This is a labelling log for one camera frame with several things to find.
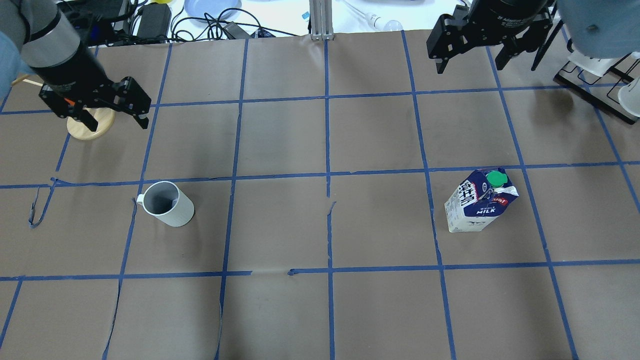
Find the black computer box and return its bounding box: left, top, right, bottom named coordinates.
left=55, top=0, right=138, bottom=32

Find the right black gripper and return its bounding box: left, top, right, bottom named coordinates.
left=426, top=0, right=553, bottom=75

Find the blue white milk carton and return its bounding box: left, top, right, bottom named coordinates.
left=444, top=167, right=519, bottom=233

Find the white grey mug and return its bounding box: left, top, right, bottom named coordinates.
left=134, top=181, right=195, bottom=228

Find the light blue plate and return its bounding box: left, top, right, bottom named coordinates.
left=183, top=0, right=241, bottom=19

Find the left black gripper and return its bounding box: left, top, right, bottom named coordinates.
left=38, top=45, right=151, bottom=132

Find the white light bulb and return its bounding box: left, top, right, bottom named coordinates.
left=365, top=13, right=403, bottom=32

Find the aluminium frame post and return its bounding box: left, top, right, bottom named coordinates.
left=308, top=0, right=335, bottom=41

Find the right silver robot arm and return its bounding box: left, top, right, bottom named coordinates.
left=426, top=0, right=640, bottom=75

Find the black power adapter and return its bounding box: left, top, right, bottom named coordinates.
left=135, top=2, right=172, bottom=44

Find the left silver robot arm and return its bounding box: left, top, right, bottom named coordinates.
left=0, top=0, right=151, bottom=132

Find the wooden mug tree stand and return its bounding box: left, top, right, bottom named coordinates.
left=10, top=74, right=115, bottom=141

